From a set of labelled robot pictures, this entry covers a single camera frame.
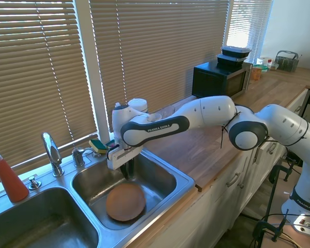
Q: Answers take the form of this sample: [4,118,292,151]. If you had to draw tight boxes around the narrow tan window blind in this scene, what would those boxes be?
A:
[226,0,273,64]

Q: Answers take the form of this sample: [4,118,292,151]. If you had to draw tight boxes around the small black clamp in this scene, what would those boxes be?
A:
[268,159,298,184]

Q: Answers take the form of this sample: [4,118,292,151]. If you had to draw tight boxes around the large black clamp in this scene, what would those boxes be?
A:
[252,208,290,243]

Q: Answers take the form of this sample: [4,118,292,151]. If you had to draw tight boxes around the wide tan window blind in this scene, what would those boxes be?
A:
[0,0,99,185]

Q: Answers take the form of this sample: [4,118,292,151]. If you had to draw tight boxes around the orange plate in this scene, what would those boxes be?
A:
[105,182,147,223]

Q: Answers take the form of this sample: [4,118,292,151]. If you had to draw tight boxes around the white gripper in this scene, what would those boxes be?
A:
[106,147,143,181]

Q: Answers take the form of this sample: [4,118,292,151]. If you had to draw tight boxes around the black microwave oven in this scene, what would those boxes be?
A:
[191,61,254,100]

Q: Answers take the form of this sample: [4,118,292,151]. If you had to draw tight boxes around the red spray bottle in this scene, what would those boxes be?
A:
[0,146,30,203]

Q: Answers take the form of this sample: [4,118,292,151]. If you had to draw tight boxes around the white kitchen cabinets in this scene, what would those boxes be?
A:
[134,89,310,248]

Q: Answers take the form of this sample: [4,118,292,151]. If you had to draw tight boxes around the white box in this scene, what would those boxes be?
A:
[256,56,273,67]

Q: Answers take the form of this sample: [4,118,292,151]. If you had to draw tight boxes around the chrome sink knob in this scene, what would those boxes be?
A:
[28,176,42,191]

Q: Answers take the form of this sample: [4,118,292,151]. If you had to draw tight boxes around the stainless steel double sink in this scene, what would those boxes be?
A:
[0,143,197,248]

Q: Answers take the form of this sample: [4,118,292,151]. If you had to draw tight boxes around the chrome faucet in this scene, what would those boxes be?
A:
[41,132,65,178]

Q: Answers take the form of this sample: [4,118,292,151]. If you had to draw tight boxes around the grey wire cutlery caddy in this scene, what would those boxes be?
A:
[274,50,300,73]

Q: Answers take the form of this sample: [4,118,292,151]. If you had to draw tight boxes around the white wipes canister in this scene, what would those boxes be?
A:
[127,98,148,114]

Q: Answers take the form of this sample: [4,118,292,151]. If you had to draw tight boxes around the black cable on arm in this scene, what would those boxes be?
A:
[220,110,308,150]

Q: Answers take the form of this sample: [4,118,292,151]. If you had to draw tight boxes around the medium tan window blind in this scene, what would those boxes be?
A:
[89,0,231,133]

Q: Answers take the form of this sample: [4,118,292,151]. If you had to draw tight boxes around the orange box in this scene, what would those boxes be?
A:
[250,67,263,82]

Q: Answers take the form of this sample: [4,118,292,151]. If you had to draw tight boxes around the small black food container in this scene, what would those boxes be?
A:
[220,45,252,58]

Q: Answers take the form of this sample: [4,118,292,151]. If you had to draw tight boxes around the large black food container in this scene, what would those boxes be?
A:
[216,53,246,69]

